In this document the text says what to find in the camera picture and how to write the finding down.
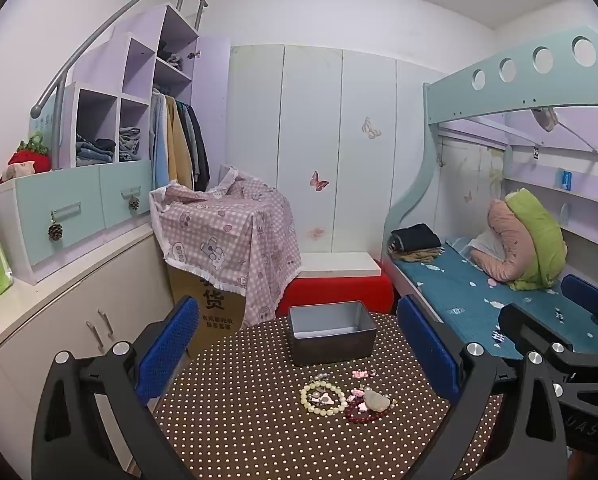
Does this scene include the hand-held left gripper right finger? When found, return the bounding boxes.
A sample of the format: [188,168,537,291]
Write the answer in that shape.
[396,295,575,480]

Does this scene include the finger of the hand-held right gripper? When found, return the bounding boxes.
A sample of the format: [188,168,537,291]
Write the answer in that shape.
[498,304,598,363]
[560,274,598,322]

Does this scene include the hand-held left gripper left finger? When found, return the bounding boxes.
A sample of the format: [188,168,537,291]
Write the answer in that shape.
[31,296,202,480]

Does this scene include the pale stone pendant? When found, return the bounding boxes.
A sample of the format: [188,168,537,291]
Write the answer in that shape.
[363,390,394,412]

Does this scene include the dark red beaded bracelet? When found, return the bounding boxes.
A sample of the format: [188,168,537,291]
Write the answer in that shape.
[343,400,391,424]

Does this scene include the grey metal box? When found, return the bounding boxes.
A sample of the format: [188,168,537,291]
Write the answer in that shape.
[286,301,378,367]

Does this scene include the cream beaded bracelet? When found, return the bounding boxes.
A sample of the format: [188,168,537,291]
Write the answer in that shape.
[299,380,348,416]

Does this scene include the cardboard box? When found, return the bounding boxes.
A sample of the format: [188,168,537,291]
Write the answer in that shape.
[166,265,247,361]

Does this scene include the blue printed bed sheet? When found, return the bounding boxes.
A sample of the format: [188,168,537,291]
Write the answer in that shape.
[391,237,598,361]

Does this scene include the green and pink pillows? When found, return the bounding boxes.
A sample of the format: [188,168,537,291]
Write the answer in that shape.
[504,188,569,292]

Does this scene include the folded tan clothes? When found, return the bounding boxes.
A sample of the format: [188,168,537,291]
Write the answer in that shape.
[388,245,445,264]

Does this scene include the white pillow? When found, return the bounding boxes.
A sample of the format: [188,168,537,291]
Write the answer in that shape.
[472,232,500,257]

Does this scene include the pink pillow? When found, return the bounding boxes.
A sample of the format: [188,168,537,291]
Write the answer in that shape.
[472,199,527,282]

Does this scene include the brown polka-dot tablecloth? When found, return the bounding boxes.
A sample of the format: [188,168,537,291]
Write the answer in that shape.
[151,312,505,480]

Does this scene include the folded dark clothes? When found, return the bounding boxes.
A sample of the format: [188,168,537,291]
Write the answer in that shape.
[390,223,442,251]

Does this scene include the red stool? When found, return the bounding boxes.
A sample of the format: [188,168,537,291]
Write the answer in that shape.
[275,259,395,318]

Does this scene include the white board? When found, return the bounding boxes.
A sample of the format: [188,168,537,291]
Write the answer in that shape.
[296,252,383,278]

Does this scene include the pink checkered cloth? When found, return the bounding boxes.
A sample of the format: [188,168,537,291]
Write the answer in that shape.
[149,164,303,328]

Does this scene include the beige low cabinet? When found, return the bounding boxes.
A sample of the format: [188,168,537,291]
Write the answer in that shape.
[0,220,175,461]

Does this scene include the grey clamp lamp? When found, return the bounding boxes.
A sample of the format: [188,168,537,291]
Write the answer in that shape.
[532,106,560,133]

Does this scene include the teal drawer cabinet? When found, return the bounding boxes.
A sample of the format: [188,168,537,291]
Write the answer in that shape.
[0,159,155,286]

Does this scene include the dark hanging jackets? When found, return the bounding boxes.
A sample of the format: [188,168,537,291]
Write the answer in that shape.
[176,101,211,192]

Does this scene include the tan hanging coat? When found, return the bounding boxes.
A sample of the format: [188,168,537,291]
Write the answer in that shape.
[165,96,195,188]

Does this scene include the light blue hanging shirt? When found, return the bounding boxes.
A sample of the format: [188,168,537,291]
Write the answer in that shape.
[150,92,172,191]

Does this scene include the folded jeans stack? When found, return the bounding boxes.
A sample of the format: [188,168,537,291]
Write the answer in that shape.
[118,126,142,162]
[75,132,116,166]

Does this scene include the red strawberry plush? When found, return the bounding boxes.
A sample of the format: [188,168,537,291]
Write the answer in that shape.
[0,131,52,185]

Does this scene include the white wardrobe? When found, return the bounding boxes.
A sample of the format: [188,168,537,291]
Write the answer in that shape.
[226,44,447,261]

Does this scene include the purple shelf unit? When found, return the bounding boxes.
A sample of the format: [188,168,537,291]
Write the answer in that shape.
[59,5,230,171]

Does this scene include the dark clothes pile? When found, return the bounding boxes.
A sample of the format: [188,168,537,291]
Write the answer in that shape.
[158,40,185,71]

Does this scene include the grey metal handrail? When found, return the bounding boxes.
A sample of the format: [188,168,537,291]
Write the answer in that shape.
[30,0,209,171]

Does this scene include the teal bunk bed frame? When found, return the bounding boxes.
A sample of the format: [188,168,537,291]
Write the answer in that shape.
[383,22,598,323]

